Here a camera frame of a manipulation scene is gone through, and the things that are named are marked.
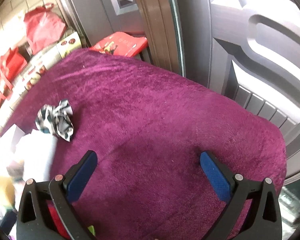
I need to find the shiny red tote bag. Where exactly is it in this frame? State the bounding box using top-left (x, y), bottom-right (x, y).
top-left (0, 47), bottom-right (27, 107)

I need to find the black white patterned scrunchie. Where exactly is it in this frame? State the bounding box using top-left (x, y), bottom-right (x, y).
top-left (35, 99), bottom-right (74, 142)

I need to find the red plush apple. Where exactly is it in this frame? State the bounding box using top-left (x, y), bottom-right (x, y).
top-left (47, 200), bottom-right (70, 239)

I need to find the dark red nonwoven bag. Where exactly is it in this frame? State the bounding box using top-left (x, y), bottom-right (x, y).
top-left (24, 3), bottom-right (66, 55)

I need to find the white foam block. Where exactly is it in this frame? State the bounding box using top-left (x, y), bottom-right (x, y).
top-left (15, 129), bottom-right (58, 182)

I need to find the red flat package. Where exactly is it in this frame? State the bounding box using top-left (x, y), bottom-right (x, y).
top-left (90, 31), bottom-right (148, 57)

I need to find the grey panelled door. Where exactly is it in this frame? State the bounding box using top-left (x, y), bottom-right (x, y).
top-left (56, 0), bottom-right (300, 184)

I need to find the fruit print rolled mat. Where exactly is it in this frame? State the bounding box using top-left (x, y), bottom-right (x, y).
top-left (7, 30), bottom-right (85, 110)

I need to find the magenta plush table cloth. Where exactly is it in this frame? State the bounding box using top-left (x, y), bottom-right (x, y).
top-left (6, 49), bottom-right (286, 239)

